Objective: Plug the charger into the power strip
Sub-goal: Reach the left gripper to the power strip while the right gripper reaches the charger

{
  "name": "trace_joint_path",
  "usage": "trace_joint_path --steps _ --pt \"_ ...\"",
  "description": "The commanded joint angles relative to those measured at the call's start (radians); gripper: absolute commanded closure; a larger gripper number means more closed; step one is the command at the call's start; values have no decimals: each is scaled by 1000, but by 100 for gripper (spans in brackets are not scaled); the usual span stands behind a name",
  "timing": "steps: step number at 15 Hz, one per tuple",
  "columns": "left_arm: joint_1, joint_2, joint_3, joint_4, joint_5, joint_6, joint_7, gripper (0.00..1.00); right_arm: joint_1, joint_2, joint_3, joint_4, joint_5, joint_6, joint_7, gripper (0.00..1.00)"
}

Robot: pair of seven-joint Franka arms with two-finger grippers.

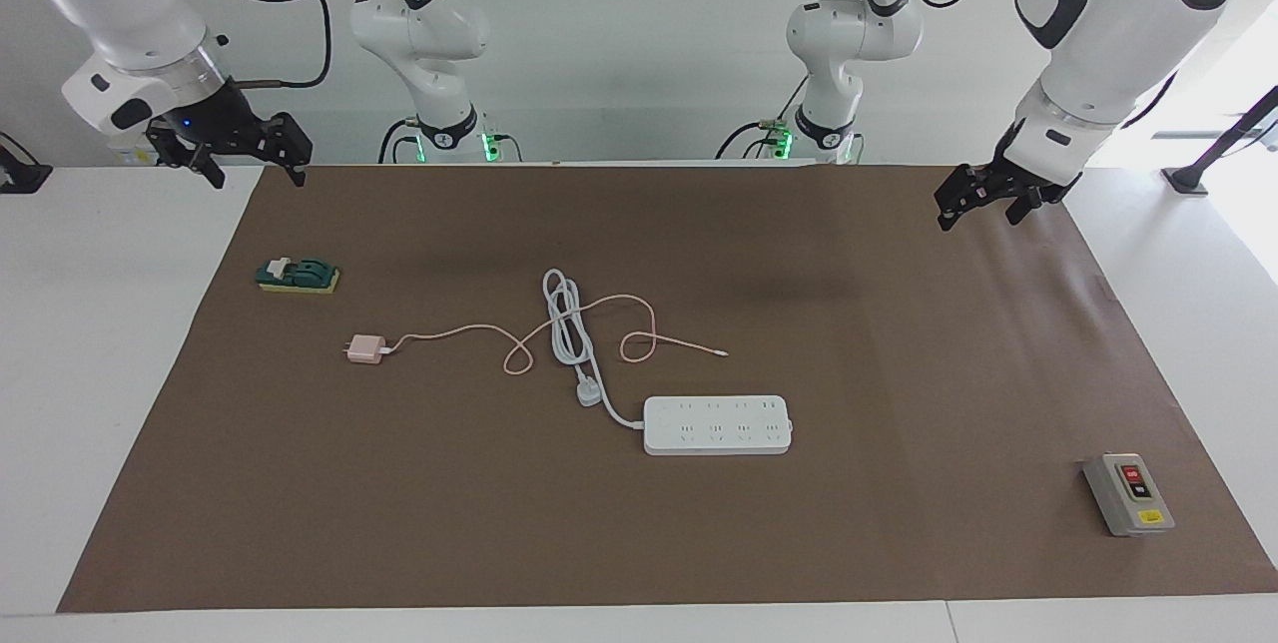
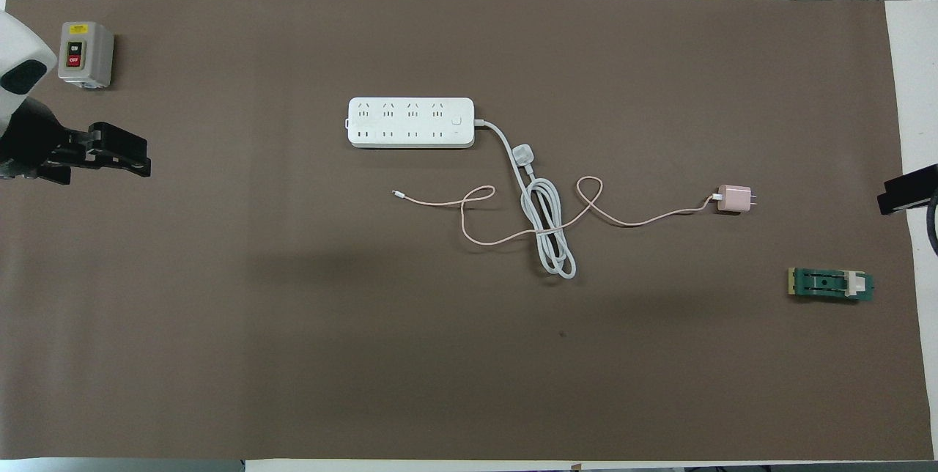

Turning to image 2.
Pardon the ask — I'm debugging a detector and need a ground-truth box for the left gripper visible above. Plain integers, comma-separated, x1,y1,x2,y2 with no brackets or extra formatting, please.
0,96,75,185

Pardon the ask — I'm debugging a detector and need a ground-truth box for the white power strip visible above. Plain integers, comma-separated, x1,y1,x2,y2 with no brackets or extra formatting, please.
346,96,476,150

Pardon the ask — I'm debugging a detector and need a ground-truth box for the green circuit board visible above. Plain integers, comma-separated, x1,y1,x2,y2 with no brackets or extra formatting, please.
787,267,876,304

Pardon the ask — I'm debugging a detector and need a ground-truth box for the pink charger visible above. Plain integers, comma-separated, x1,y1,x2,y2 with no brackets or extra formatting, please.
715,184,758,215

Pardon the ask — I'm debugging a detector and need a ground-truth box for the pink charging cable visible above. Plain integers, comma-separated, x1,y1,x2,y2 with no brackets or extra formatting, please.
391,176,723,246

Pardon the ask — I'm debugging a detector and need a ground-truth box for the grey switch box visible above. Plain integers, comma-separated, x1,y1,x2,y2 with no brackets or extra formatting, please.
58,21,116,90

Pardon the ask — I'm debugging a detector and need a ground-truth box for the white power strip cord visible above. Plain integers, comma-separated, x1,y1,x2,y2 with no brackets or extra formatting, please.
473,118,578,281

